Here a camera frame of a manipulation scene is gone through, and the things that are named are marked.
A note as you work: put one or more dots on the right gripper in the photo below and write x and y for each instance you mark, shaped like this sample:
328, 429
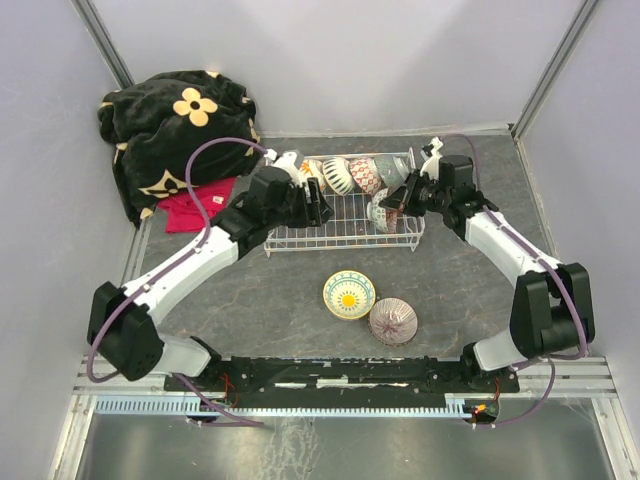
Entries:
403, 197

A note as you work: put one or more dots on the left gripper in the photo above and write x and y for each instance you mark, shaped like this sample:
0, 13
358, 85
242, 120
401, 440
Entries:
318, 212

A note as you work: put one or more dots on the multicolour bowl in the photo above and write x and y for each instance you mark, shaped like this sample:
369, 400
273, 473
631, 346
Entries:
384, 220

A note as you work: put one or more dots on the grey geometric patterned bowl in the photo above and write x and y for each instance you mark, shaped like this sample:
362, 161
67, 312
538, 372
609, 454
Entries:
392, 170

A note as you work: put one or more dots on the white wire dish rack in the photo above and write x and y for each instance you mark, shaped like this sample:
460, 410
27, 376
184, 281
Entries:
349, 228

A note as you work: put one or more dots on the blue triangle patterned bowl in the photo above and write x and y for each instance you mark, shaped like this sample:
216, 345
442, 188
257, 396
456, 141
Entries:
364, 172

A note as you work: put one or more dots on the yellow teal sun bowl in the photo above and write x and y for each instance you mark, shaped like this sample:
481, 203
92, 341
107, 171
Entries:
349, 295

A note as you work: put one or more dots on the purple striped bowl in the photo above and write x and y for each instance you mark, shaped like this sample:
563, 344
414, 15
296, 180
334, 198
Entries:
393, 322

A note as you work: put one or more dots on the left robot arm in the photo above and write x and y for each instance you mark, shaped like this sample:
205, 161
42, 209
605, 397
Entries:
124, 321

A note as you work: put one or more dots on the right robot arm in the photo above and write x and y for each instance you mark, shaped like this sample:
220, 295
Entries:
551, 313

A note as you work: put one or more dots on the red cloth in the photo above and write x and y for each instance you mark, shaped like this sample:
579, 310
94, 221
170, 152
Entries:
183, 215

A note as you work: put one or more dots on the black floral fleece blanket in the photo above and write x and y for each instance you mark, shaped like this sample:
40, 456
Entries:
175, 130

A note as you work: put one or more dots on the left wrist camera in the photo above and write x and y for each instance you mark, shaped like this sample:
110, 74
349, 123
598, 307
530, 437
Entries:
289, 161

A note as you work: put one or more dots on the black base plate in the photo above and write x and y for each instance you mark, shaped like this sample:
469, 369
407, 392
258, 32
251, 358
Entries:
334, 383

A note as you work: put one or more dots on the aluminium frame rail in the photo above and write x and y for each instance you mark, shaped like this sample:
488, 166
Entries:
161, 394

